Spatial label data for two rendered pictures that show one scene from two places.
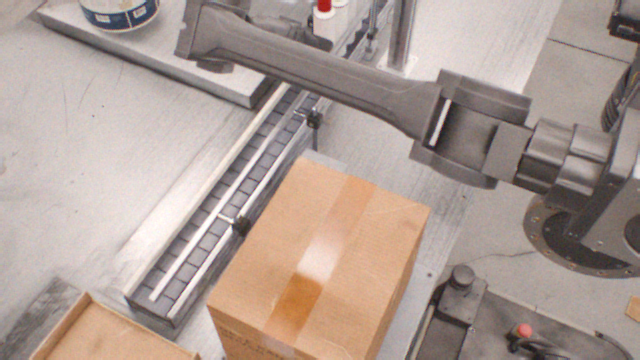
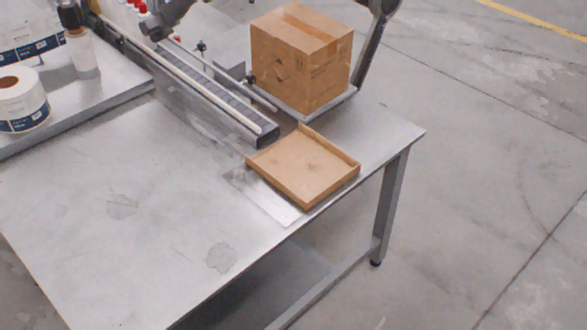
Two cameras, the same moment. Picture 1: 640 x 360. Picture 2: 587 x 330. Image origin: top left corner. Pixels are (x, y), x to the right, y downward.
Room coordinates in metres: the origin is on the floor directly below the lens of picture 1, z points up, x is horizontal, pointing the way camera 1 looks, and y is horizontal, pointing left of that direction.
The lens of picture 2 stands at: (-0.08, 1.62, 2.09)
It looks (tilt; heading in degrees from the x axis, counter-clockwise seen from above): 44 degrees down; 288
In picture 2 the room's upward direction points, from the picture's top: 1 degrees clockwise
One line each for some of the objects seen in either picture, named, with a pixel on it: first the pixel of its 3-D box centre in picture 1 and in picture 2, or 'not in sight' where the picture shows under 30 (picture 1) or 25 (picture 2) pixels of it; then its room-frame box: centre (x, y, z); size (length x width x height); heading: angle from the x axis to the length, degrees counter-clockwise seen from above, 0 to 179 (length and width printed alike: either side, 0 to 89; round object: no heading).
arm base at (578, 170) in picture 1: (566, 165); not in sight; (0.34, -0.24, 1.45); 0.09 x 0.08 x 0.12; 154
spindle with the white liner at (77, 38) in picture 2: not in sight; (78, 39); (1.22, 0.22, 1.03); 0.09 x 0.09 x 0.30
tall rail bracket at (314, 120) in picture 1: (306, 129); (198, 58); (0.83, 0.03, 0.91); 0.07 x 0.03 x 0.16; 62
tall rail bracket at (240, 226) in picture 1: (233, 233); (247, 91); (0.57, 0.17, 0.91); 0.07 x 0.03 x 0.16; 62
